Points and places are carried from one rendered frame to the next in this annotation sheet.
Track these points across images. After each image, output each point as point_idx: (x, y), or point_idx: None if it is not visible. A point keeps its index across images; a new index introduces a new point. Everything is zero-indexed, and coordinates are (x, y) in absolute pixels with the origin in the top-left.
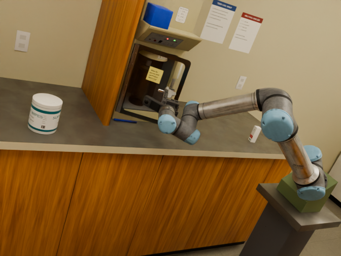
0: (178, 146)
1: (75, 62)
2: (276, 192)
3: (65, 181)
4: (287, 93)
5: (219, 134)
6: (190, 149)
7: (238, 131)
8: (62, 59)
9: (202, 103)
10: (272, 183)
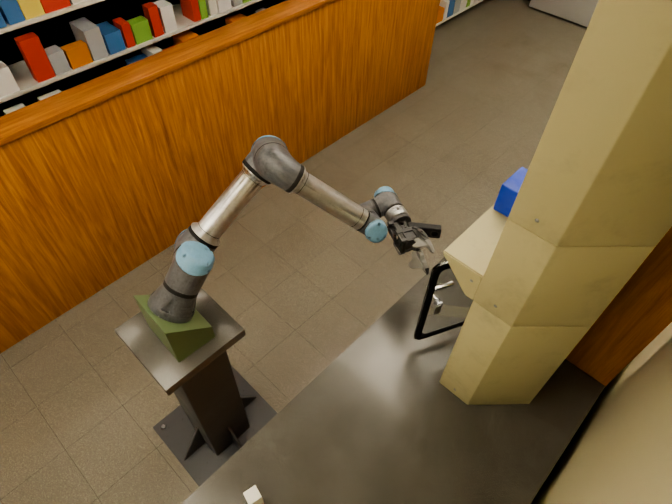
0: (379, 331)
1: (649, 351)
2: (216, 325)
3: None
4: (266, 148)
5: (331, 455)
6: (361, 335)
7: None
8: (659, 334)
9: (365, 210)
10: (220, 346)
